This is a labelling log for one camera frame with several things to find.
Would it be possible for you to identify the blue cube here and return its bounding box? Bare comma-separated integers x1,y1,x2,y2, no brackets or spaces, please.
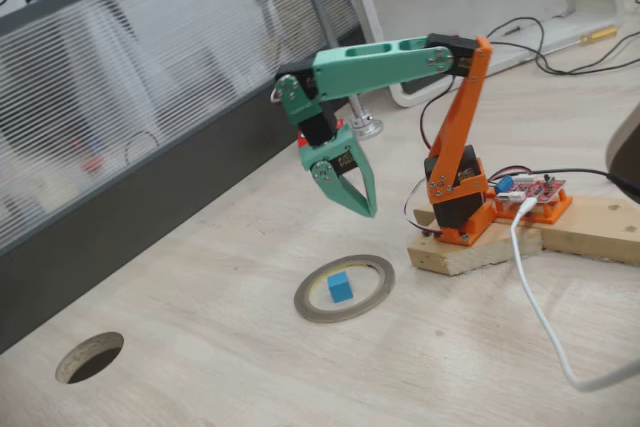
326,270,354,303

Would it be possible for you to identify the small red box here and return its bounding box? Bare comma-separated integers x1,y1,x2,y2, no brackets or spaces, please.
297,119,346,149

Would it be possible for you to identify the wooden base block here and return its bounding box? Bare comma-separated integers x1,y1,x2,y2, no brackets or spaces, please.
407,211,544,277

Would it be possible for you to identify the red controller board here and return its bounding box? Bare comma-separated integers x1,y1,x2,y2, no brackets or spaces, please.
492,174,569,206

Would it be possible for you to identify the frosted glass desk partition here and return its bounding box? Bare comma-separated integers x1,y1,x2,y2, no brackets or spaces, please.
0,0,371,354

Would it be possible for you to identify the wooden plank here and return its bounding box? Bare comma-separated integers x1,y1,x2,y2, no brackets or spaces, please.
539,195,640,266

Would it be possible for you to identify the grey rounded object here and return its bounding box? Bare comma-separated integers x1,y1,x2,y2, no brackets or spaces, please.
604,104,640,183

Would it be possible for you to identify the silver metal post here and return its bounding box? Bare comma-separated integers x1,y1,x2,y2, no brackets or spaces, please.
348,94,385,141

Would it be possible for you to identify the grey ring of tape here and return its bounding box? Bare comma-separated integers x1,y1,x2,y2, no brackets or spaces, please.
293,253,396,324

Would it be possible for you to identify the white USB cable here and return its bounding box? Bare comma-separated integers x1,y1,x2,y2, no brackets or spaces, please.
509,196,640,393

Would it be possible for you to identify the black power cable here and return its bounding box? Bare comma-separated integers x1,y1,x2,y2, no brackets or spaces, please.
542,168,640,201

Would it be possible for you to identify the thin black cable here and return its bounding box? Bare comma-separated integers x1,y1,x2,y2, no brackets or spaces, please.
482,16,640,76

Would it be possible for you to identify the yellow handled screwdriver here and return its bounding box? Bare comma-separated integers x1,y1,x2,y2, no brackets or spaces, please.
579,25,621,43

